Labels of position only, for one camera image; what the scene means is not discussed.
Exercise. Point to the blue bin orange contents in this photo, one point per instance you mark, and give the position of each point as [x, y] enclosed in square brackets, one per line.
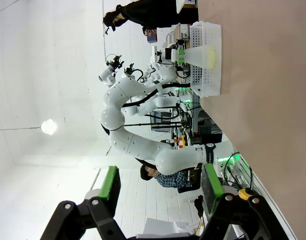
[151, 37]

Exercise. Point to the white robot with black gripper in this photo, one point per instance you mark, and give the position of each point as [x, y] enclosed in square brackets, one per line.
[108, 75]

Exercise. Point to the translucent plastic conical flask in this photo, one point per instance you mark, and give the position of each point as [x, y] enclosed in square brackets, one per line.
[198, 57]

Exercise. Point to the round ceiling lamp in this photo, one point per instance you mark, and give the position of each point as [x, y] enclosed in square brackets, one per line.
[49, 126]

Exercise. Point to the black office chair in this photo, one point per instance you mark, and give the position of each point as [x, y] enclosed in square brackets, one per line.
[190, 189]

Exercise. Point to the seated person plaid shirt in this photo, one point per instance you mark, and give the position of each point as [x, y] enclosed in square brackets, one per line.
[173, 181]

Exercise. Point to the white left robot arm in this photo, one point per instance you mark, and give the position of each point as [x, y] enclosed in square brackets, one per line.
[133, 147]

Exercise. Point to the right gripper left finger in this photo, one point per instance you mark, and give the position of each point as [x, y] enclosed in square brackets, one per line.
[93, 220]

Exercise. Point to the white spare robot arm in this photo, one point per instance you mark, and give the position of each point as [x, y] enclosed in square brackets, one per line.
[153, 105]

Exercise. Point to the black equipment box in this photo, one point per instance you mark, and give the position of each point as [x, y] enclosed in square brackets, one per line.
[208, 135]

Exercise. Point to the black camera tripod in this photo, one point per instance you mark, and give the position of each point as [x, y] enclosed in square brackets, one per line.
[153, 124]

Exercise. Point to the person in black shirt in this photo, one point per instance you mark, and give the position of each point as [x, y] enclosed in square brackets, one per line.
[163, 12]

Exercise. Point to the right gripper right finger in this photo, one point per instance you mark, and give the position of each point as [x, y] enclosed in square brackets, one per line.
[243, 220]

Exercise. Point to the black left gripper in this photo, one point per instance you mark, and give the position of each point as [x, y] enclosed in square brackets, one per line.
[174, 55]

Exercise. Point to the white perforated plastic basket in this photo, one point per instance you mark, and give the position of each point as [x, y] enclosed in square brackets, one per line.
[210, 82]

